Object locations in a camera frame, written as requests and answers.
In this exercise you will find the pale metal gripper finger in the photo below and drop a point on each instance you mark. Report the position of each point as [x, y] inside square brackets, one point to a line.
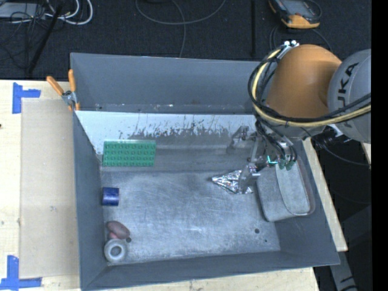
[246, 184]
[252, 170]

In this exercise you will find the crumpled silver foil packet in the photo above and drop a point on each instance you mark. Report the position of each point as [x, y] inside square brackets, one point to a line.
[227, 181]

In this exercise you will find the grey fabric pouch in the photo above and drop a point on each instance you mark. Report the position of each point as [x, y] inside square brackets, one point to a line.
[282, 196]

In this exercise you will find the grey metal bin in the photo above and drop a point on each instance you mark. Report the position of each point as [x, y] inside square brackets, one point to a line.
[188, 211]

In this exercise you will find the green flat studded block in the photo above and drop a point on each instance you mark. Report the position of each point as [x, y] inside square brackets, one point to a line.
[129, 153]

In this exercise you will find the red-brown toy potato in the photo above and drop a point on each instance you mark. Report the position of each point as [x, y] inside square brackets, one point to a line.
[118, 229]

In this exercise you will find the blue cylinder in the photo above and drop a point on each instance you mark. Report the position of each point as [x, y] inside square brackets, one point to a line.
[110, 196]

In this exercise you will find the clear tape roll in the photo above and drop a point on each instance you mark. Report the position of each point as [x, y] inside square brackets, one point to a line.
[115, 251]

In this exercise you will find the pale flat board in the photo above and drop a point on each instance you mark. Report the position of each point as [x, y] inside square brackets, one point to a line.
[45, 186]

